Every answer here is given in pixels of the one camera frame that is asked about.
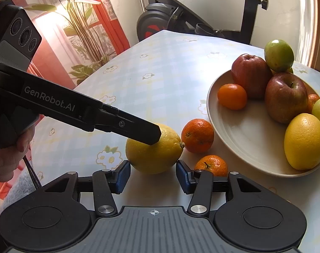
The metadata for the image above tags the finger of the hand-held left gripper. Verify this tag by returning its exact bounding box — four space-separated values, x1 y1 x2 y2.
93 103 161 146

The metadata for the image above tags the black exercise bike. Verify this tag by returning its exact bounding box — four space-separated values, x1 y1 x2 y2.
136 0 293 45

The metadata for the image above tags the black cable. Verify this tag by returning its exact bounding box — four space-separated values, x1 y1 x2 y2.
22 156 43 190

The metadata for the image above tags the tall dark red apple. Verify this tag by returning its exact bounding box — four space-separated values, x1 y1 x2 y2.
231 54 273 100

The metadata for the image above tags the red wooden frame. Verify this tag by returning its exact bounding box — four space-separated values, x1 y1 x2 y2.
83 0 130 56

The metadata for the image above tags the cream ceramic plate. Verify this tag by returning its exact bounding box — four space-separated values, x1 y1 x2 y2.
207 70 320 178

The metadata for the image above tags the small tangerine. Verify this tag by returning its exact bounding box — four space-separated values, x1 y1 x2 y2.
306 94 320 114
194 155 228 177

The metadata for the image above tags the large round lemon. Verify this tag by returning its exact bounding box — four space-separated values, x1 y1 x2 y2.
126 123 186 175

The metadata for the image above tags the grey fuzzy cloth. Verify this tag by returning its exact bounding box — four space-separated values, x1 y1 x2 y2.
0 169 44 232

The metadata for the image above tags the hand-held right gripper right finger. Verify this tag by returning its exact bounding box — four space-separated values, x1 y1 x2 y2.
176 160 262 214

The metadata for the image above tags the large bumpy tangerine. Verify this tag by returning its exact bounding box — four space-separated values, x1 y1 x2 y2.
181 119 215 154

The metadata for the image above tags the tall green potted plant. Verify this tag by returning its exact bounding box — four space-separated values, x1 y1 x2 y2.
23 0 117 78

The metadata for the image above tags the yellow-green jujube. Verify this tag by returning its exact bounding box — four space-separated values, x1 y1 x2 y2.
272 67 294 76

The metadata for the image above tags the round red apple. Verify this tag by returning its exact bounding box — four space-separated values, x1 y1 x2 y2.
265 73 309 124

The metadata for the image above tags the oval yellow lemon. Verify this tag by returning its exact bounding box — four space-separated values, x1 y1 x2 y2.
284 113 320 171

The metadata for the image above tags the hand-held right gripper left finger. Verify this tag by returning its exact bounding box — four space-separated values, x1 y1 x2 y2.
44 160 131 215

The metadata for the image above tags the person's left hand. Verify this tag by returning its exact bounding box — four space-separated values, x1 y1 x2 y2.
0 127 36 183

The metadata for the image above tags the smooth orange tangerine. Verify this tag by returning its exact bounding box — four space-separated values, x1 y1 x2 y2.
217 84 248 110

